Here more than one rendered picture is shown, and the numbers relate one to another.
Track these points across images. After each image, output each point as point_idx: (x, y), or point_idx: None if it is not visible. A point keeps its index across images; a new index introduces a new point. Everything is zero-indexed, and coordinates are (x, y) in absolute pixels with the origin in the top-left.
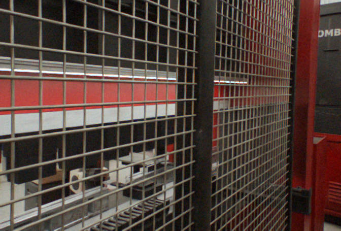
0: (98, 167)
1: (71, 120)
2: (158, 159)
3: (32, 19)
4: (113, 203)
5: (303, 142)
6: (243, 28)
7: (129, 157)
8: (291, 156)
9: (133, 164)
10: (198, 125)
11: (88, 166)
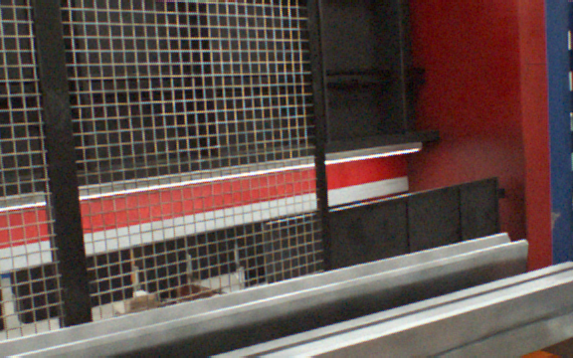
0: (206, 293)
1: (87, 246)
2: (252, 285)
3: (14, 141)
4: None
5: None
6: (420, 51)
7: (219, 281)
8: None
9: None
10: (63, 284)
11: (162, 295)
